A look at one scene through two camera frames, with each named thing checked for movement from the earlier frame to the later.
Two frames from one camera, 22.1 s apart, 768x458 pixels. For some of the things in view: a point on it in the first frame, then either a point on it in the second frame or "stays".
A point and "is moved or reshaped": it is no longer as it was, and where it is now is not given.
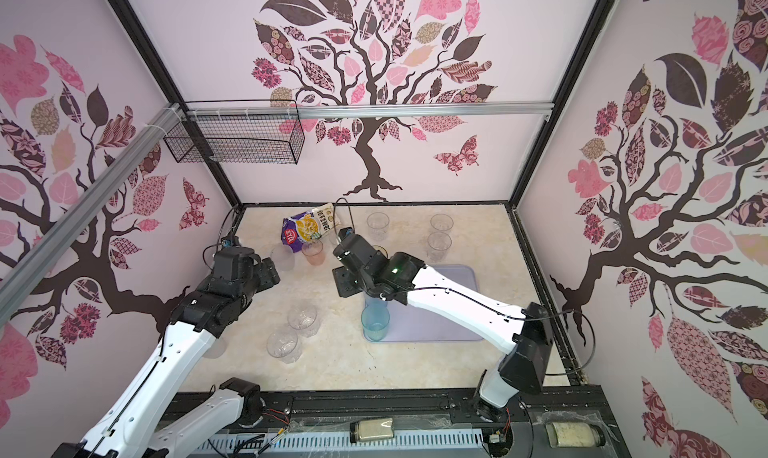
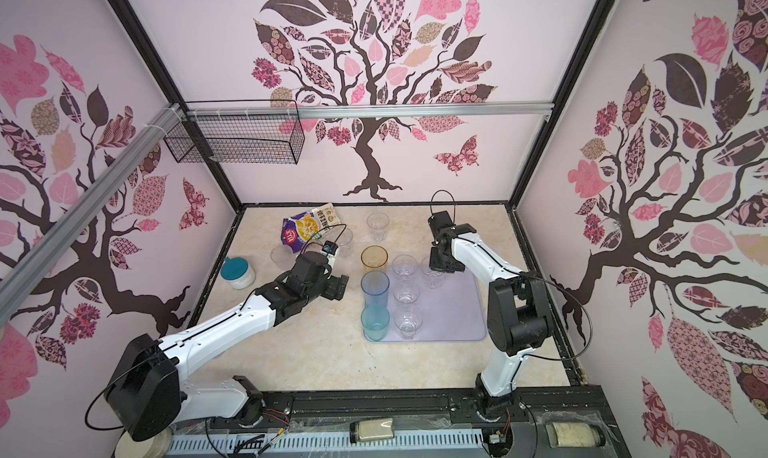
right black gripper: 344,287 → 435,264
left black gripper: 266,273 → 337,286
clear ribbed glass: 285,346 → 408,318
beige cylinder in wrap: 565,434 stays
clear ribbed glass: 304,319 is moved or reshaped
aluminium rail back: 372,112 stays
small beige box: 369,429 stays
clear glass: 283,257 stays
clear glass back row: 378,223 stays
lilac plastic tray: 410,323 stays
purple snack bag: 305,227 stays
